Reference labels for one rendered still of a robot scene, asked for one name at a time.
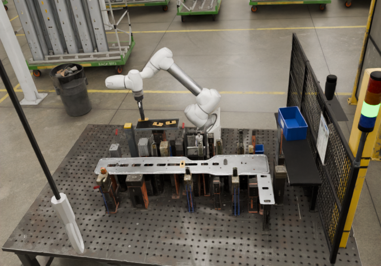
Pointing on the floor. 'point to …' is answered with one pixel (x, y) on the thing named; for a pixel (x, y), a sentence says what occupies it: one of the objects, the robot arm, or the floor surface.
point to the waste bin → (71, 88)
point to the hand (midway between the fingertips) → (142, 115)
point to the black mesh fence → (326, 148)
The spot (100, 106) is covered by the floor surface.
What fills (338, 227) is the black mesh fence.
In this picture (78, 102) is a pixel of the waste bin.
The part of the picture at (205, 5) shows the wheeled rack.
